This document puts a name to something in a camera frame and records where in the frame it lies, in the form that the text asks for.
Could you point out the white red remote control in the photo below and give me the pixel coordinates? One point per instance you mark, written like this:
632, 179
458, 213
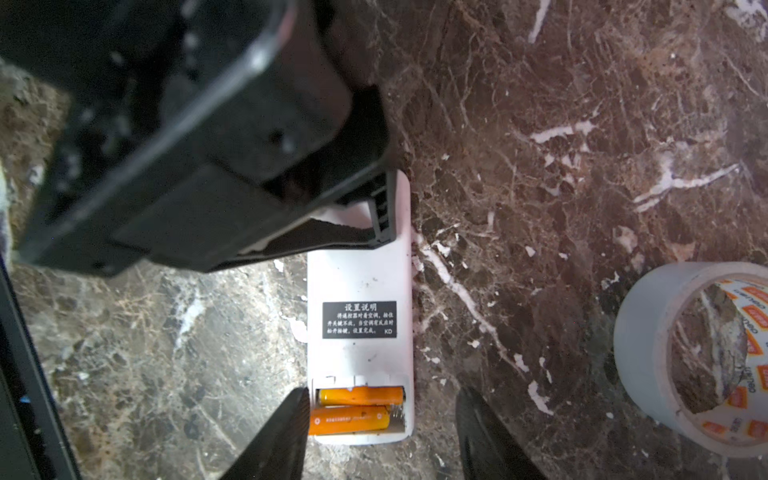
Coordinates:
360, 324

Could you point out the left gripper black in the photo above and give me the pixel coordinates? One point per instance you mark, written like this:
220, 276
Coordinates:
201, 134

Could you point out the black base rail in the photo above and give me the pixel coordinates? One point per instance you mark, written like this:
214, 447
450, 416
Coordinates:
33, 441

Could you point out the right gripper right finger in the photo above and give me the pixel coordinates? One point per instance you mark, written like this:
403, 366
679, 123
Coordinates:
487, 448

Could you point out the white tape roll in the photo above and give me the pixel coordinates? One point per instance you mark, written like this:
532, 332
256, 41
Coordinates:
690, 345

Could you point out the orange battery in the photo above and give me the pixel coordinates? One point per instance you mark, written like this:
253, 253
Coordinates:
361, 396
344, 420

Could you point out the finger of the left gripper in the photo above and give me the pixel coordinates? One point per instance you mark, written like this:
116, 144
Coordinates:
342, 197

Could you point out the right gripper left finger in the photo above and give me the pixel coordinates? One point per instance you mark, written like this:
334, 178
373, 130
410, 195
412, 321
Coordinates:
278, 450

